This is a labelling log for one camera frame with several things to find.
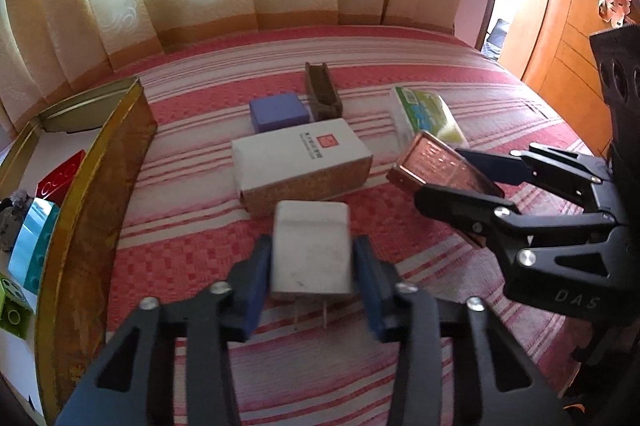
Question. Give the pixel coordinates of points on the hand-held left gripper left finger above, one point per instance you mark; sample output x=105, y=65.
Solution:
x=250, y=286

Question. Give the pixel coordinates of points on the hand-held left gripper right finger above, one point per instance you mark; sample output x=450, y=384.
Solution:
x=370, y=291

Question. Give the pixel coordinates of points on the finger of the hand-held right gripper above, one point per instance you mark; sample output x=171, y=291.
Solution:
x=495, y=167
x=460, y=206

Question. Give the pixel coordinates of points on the copper-coloured case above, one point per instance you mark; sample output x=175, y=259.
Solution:
x=430, y=163

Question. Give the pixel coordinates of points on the white plug charger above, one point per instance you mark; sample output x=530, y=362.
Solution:
x=310, y=246

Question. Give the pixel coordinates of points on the clear green-print card case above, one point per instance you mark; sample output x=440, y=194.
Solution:
x=425, y=111

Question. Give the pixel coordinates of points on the white carton box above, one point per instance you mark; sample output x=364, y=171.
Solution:
x=300, y=151

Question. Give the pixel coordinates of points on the gold metal tin box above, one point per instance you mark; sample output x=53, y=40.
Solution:
x=90, y=216

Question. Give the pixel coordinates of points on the dark brown folding comb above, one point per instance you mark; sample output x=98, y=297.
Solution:
x=322, y=96

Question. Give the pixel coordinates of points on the small purple box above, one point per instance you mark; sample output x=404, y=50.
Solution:
x=277, y=111

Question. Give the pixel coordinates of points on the red toy block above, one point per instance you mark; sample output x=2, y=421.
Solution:
x=57, y=181

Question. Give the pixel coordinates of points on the teal toy block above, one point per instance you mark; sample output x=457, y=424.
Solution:
x=32, y=241

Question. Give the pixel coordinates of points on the green soccer-ball toy block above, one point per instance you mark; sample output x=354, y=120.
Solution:
x=12, y=311

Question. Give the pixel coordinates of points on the orange wooden wardrobe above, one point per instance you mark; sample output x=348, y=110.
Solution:
x=565, y=31

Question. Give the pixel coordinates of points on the red striped bed sheet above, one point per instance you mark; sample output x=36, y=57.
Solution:
x=200, y=71

